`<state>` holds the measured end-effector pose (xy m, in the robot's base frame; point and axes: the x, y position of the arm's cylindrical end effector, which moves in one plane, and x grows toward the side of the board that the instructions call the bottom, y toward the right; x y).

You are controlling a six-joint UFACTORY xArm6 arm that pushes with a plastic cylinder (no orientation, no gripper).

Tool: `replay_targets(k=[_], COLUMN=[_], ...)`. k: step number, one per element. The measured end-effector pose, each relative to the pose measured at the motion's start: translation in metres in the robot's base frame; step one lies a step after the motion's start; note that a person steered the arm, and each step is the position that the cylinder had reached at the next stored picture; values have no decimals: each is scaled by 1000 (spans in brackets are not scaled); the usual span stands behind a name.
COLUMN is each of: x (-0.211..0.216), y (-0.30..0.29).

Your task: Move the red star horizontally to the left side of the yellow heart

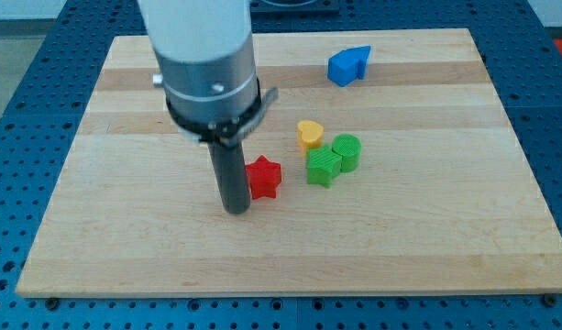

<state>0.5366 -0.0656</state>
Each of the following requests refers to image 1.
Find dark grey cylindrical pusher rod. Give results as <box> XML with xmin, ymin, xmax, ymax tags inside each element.
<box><xmin>208</xmin><ymin>143</ymin><xmax>250</xmax><ymax>215</ymax></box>

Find red star block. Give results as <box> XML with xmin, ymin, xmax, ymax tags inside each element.
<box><xmin>245</xmin><ymin>155</ymin><xmax>282</xmax><ymax>200</ymax></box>

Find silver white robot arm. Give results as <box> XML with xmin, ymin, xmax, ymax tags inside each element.
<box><xmin>138</xmin><ymin>0</ymin><xmax>266</xmax><ymax>215</ymax></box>

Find yellow heart block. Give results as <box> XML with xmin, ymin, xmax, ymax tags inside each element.
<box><xmin>297</xmin><ymin>120</ymin><xmax>325</xmax><ymax>158</ymax></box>

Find green star block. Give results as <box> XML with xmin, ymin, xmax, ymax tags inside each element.
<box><xmin>306</xmin><ymin>145</ymin><xmax>342</xmax><ymax>188</ymax></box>

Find green cylinder block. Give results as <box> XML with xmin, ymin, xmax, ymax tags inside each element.
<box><xmin>332</xmin><ymin>134</ymin><xmax>362</xmax><ymax>172</ymax></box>

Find blue arrow-shaped block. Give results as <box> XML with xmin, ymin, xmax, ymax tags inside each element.
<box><xmin>327</xmin><ymin>45</ymin><xmax>371</xmax><ymax>87</ymax></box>

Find light wooden board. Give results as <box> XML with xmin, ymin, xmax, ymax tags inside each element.
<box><xmin>16</xmin><ymin>28</ymin><xmax>562</xmax><ymax>299</ymax></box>

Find black clamp ring with lever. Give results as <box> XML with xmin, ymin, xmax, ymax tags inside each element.
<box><xmin>164</xmin><ymin>78</ymin><xmax>280</xmax><ymax>149</ymax></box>

